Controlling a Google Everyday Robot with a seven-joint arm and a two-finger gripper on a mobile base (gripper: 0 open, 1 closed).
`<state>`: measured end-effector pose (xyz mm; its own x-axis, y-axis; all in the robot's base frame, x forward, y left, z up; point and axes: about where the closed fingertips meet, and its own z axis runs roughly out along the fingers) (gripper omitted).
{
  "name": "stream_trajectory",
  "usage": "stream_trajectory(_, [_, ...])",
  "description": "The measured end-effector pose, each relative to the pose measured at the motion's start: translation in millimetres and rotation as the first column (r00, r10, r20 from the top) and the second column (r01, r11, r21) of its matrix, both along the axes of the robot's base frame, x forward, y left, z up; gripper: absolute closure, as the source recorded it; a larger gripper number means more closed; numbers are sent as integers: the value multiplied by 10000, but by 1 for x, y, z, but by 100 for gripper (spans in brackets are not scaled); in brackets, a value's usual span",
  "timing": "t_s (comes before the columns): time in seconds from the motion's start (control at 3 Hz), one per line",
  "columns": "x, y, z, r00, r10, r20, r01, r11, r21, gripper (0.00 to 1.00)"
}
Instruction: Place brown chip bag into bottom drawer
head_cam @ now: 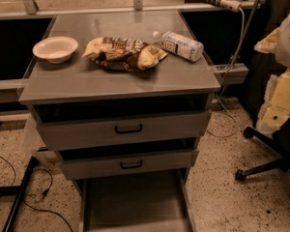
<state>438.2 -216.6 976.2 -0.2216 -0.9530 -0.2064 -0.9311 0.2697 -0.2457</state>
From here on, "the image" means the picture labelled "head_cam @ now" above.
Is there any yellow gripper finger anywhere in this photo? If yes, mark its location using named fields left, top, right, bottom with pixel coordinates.
left=256, top=69, right=290, bottom=136
left=254, top=28, right=279, bottom=54

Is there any brown chip bag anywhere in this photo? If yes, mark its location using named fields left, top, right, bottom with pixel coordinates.
left=83, top=37, right=167, bottom=73

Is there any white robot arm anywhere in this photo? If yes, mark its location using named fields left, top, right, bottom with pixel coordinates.
left=254, top=14, right=290, bottom=136

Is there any grey open bottom drawer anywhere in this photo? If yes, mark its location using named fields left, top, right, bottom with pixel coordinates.
left=79, top=170, right=197, bottom=232

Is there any grey drawer cabinet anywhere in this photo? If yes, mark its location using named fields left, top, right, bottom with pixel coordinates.
left=19, top=11, right=219, bottom=181

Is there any grey middle drawer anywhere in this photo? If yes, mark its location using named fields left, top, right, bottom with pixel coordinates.
left=60, top=148, right=198, bottom=180

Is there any grey top drawer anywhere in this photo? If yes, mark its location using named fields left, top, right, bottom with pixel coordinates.
left=37, top=110, right=211, bottom=151

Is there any black office chair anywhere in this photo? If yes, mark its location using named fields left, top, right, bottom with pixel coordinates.
left=235, top=117, right=290, bottom=181

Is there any clear plastic water bottle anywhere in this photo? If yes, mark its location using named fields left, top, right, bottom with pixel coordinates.
left=153, top=31, right=204, bottom=62

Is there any white paper bowl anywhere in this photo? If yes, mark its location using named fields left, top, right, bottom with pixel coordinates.
left=32, top=36, right=78, bottom=64

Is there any grey cable to strip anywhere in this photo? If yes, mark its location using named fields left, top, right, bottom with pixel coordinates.
left=206, top=7, right=247, bottom=139

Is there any black floor cable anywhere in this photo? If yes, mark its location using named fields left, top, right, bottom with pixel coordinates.
left=0, top=150, right=74, bottom=232

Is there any black metal floor frame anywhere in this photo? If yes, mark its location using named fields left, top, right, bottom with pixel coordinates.
left=0, top=157, right=39, bottom=232

